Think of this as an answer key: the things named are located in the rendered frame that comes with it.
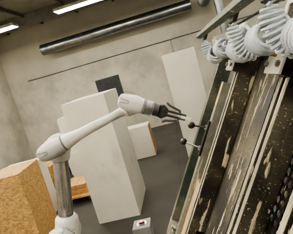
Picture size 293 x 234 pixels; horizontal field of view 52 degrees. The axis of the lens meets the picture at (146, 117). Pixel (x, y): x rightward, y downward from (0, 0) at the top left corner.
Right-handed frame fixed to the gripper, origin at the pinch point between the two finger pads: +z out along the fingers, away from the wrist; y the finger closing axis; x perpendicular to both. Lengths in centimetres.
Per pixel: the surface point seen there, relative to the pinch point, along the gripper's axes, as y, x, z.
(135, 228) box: 79, -2, -11
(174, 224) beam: 69, -2, 12
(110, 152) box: 104, -208, -59
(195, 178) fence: 29.1, 17.1, 12.3
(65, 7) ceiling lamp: -96, -534, -272
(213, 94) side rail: -17.2, -6.9, 12.9
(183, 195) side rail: 50, -7, 13
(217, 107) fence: -12.3, 17.1, 12.3
